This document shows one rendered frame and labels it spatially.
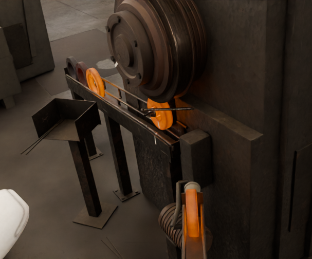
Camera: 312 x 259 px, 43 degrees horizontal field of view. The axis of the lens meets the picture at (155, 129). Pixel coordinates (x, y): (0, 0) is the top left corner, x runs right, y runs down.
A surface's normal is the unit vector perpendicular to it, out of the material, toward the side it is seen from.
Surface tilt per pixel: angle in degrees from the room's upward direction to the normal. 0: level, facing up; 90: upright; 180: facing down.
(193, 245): 6
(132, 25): 36
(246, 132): 0
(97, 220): 0
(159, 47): 78
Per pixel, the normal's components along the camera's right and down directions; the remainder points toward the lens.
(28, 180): -0.11, -0.84
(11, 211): 0.64, -0.30
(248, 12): -0.85, 0.36
